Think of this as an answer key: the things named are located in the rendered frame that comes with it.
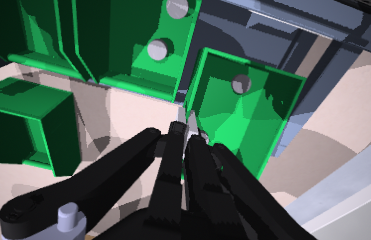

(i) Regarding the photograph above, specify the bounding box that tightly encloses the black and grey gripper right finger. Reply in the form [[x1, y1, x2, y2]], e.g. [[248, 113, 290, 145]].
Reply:
[[182, 110, 318, 240]]

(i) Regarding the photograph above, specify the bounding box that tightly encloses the dark grey metal shelf rack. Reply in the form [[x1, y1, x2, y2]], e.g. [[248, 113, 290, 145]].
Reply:
[[174, 0, 371, 158]]

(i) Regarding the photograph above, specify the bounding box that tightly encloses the grey metal disc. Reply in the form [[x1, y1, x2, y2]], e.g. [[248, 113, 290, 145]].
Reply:
[[148, 39, 168, 60], [200, 130, 209, 144], [231, 74, 251, 94], [166, 0, 189, 19]]

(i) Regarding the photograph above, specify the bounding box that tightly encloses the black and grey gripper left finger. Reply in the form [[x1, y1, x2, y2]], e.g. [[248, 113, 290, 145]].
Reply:
[[0, 107, 187, 240]]

